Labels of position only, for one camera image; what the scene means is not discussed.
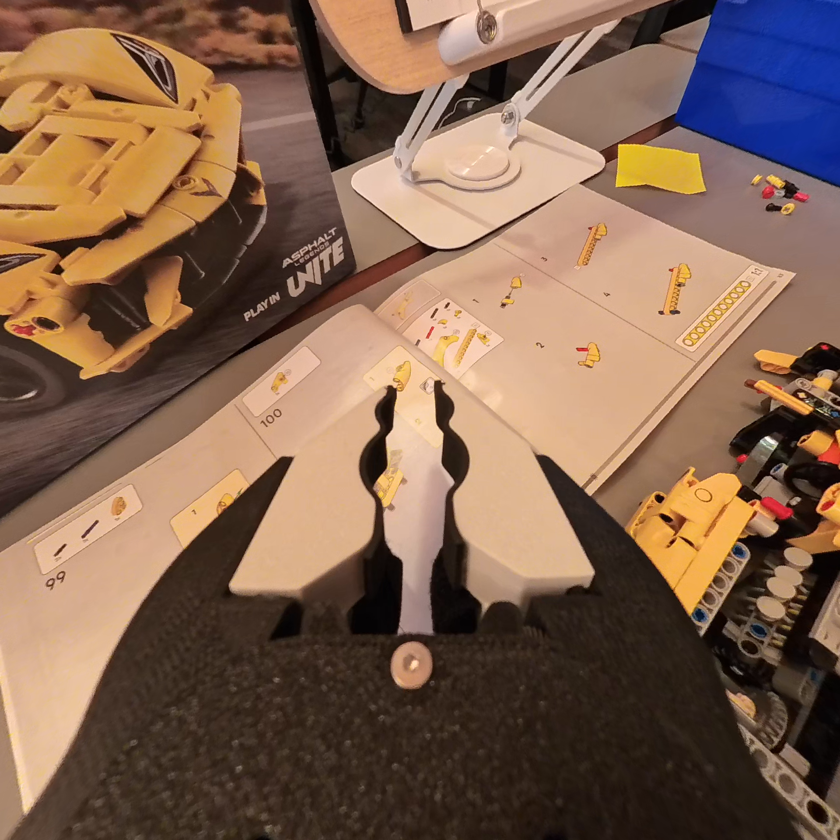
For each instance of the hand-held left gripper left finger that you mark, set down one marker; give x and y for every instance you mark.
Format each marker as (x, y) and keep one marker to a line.
(302, 525)

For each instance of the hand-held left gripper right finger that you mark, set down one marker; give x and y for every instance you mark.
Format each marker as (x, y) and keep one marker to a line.
(525, 518)

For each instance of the yellow black toy car model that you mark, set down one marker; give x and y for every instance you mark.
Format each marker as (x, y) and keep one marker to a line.
(695, 518)

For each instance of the grey desk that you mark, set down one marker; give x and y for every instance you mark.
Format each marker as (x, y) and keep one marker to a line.
(754, 328)

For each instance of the open instruction booklet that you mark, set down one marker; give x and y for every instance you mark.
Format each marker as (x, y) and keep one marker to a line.
(590, 315)

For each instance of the toy car box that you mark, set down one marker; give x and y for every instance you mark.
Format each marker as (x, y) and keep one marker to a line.
(131, 197)

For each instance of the yellow paper note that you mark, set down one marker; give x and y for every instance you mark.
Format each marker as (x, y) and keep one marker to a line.
(659, 169)

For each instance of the pile of small brick pins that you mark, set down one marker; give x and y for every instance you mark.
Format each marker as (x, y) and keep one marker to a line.
(778, 190)

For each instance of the wooden document stand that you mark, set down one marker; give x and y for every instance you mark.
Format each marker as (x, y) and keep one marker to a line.
(367, 52)

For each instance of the blue plastic bin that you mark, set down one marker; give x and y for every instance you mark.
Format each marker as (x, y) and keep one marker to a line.
(768, 79)

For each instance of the printed instruction sheet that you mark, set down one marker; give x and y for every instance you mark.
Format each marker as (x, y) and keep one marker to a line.
(433, 10)

